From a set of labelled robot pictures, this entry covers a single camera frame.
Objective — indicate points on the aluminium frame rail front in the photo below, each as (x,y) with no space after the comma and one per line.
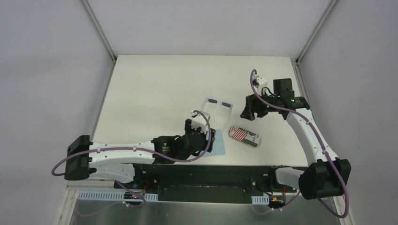
(90,185)

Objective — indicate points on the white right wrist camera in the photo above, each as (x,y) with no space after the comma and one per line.
(259,82)

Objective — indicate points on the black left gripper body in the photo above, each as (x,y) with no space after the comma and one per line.
(202,137)

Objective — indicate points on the flag print glasses case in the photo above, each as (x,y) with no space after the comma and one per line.
(245,136)

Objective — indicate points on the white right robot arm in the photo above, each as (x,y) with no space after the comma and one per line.
(326,175)

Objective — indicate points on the right aluminium corner post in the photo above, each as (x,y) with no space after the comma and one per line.
(317,29)

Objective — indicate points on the left white cable duct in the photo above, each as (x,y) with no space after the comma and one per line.
(101,195)

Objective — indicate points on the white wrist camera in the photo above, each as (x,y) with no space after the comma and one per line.
(198,120)
(259,82)

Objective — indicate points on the left aluminium corner post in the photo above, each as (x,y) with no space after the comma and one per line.
(98,29)

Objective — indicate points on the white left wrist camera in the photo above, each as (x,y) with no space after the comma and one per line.
(198,120)

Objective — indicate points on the white cable duct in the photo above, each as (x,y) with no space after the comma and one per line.
(101,195)
(260,200)

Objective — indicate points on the aluminium corner post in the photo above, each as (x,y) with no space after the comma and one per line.
(317,29)
(98,29)

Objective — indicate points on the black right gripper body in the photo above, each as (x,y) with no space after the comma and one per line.
(263,108)

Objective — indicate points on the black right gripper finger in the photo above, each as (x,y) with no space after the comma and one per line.
(249,106)
(247,115)

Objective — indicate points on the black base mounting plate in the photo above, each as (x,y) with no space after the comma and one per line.
(206,183)

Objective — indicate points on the right white cable duct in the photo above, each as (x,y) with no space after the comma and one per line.
(260,200)

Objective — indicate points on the light blue cleaning cloth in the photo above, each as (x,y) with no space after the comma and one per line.
(218,148)

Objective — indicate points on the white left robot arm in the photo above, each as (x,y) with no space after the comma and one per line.
(87,159)

